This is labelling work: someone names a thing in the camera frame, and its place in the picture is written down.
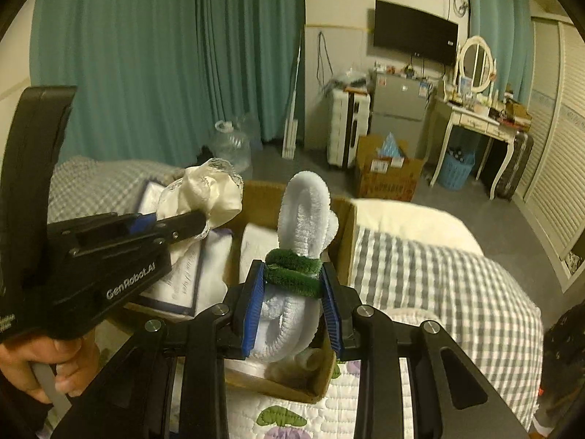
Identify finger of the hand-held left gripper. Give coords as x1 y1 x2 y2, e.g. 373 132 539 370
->
153 209 208 248
123 213 158 235

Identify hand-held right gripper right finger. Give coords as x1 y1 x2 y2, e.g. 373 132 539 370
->
320 260 533 439

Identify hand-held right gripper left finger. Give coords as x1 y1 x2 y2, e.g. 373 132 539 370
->
50 258 266 439

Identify cream lace cloth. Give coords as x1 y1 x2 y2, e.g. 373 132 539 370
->
158 158 243 241

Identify white soft pack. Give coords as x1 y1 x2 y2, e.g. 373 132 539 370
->
240 223 284 266

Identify person's left hand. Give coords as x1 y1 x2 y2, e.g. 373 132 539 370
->
0 329 101 405

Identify clear water jug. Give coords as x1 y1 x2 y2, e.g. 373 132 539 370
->
209 119 253 179

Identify cream blanket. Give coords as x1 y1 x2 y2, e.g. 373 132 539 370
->
350 198 485 257

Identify printed cardboard box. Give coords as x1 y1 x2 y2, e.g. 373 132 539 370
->
354 134 425 202

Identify white flat mop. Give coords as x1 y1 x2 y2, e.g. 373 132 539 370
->
282 32 305 158

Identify teal curtain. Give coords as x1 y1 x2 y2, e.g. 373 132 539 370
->
466 0 535 97
196 0 306 142
30 0 215 165

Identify teal plastic bag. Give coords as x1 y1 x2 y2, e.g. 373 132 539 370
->
377 132 405 158

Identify white suitcase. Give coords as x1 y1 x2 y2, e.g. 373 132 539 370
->
327 87 371 168

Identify blue plastic basket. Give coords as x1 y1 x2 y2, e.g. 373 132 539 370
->
438 146 476 190

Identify grey mini fridge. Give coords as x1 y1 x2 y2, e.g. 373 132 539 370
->
369 71 433 165

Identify black floral bag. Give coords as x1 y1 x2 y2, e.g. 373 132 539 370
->
535 306 585 426

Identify black suitcase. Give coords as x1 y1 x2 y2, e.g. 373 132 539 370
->
496 130 535 202

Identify white dressing table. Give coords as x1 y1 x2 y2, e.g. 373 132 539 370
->
430 96 519 199

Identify white louvred wardrobe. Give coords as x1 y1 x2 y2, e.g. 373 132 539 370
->
509 16 585 291

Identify white oval vanity mirror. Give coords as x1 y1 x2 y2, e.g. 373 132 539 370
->
454 35 498 99

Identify black wall cable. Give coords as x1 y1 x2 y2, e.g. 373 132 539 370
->
315 31 334 87

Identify black wall television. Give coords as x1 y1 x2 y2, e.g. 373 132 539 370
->
374 0 459 65

